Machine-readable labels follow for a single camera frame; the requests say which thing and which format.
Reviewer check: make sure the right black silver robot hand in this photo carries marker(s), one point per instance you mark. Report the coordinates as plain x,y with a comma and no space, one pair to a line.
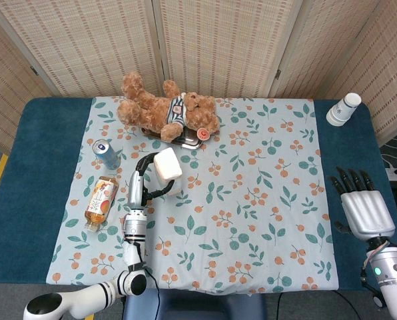
365,210

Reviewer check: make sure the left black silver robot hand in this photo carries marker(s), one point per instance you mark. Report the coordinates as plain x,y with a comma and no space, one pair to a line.
135,190

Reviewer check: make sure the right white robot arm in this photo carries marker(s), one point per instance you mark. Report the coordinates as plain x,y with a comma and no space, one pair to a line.
391,273

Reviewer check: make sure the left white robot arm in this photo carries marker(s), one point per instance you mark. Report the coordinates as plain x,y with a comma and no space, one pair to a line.
133,226

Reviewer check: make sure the floral tablecloth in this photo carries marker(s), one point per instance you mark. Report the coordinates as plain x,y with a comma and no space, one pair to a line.
235,200

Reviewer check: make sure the peach tea bottle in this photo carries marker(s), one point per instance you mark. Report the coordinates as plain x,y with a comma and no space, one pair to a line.
100,203

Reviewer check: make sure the blue drink can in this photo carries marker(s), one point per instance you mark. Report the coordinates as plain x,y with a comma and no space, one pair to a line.
108,156

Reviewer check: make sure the shiny metal tray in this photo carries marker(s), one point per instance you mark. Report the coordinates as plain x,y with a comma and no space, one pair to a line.
188,136

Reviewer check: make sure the brown teddy bear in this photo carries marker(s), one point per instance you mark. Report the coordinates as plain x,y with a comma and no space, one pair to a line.
155,110

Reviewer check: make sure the white paper cup stack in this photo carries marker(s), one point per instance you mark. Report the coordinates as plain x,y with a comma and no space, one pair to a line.
341,111

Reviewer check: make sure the teal table cover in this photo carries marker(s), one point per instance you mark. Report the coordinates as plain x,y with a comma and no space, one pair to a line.
25,200

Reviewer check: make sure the blue padded seat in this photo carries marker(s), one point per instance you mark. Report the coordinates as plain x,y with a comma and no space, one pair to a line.
192,305

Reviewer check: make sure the woven folding screen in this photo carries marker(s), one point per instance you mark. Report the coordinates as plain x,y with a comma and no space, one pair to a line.
218,43

